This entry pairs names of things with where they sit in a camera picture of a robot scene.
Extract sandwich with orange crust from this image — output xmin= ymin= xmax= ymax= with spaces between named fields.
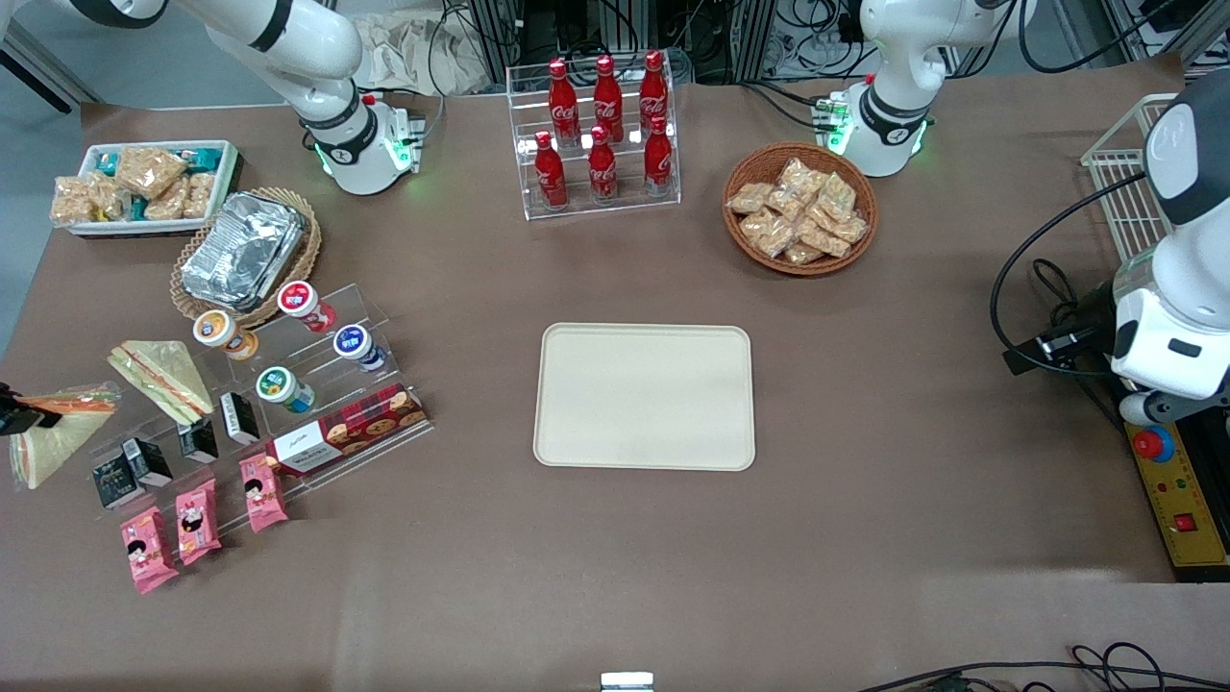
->
xmin=8 ymin=383 xmax=124 ymax=491

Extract wrapped sandwich with lettuce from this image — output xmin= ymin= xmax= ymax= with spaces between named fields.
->
xmin=106 ymin=339 xmax=215 ymax=427

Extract beige plastic tray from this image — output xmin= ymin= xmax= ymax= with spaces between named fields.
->
xmin=533 ymin=323 xmax=756 ymax=472

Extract black tissue packet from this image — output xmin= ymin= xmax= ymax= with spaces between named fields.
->
xmin=178 ymin=420 xmax=220 ymax=464
xmin=123 ymin=437 xmax=174 ymax=488
xmin=92 ymin=454 xmax=145 ymax=510

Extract yellow emergency stop box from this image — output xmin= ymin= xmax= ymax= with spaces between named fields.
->
xmin=1124 ymin=421 xmax=1230 ymax=583

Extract pink cartoon snack packet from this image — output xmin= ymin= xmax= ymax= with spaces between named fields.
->
xmin=175 ymin=478 xmax=223 ymax=566
xmin=239 ymin=454 xmax=289 ymax=533
xmin=120 ymin=507 xmax=181 ymax=595

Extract black packet with white label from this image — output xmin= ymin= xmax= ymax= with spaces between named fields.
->
xmin=220 ymin=391 xmax=260 ymax=446

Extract orange gum bottle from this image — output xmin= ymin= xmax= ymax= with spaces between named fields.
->
xmin=192 ymin=309 xmax=259 ymax=361

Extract green gum bottle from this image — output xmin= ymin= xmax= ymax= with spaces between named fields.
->
xmin=255 ymin=366 xmax=316 ymax=414

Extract aluminium foil container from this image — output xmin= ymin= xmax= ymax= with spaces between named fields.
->
xmin=181 ymin=192 xmax=308 ymax=310

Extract clear acrylic tiered stand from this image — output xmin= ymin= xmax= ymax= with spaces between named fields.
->
xmin=43 ymin=282 xmax=433 ymax=539

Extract red gum bottle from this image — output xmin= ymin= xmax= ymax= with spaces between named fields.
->
xmin=278 ymin=280 xmax=338 ymax=334

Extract white rectangular bin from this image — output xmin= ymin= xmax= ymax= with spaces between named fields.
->
xmin=53 ymin=139 xmax=241 ymax=238

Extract flat wicker basket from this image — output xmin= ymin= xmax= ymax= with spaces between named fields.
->
xmin=171 ymin=187 xmax=323 ymax=330

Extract red plaid cookie box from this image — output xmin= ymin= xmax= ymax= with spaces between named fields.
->
xmin=266 ymin=384 xmax=429 ymax=479

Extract blue gum bottle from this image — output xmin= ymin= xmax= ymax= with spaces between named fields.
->
xmin=333 ymin=324 xmax=387 ymax=373

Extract round brown wicker basket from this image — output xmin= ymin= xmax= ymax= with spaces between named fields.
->
xmin=723 ymin=142 xmax=879 ymax=278

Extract beige crumpled cloth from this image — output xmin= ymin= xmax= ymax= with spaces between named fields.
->
xmin=356 ymin=14 xmax=491 ymax=97

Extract red cola bottle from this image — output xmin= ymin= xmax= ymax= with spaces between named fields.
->
xmin=587 ymin=125 xmax=619 ymax=203
xmin=593 ymin=55 xmax=625 ymax=143
xmin=534 ymin=131 xmax=568 ymax=210
xmin=639 ymin=50 xmax=670 ymax=136
xmin=644 ymin=115 xmax=675 ymax=196
xmin=548 ymin=60 xmax=580 ymax=147

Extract clear acrylic bottle rack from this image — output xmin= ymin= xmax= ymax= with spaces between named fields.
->
xmin=506 ymin=53 xmax=682 ymax=222

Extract black box with cable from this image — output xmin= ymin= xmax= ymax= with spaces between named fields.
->
xmin=1002 ymin=325 xmax=1108 ymax=376

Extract white wire basket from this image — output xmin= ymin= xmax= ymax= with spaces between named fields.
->
xmin=1081 ymin=91 xmax=1181 ymax=262

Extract black looping cable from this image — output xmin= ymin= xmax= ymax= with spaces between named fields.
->
xmin=990 ymin=171 xmax=1154 ymax=378

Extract black floor cables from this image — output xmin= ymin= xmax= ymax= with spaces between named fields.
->
xmin=855 ymin=642 xmax=1230 ymax=692

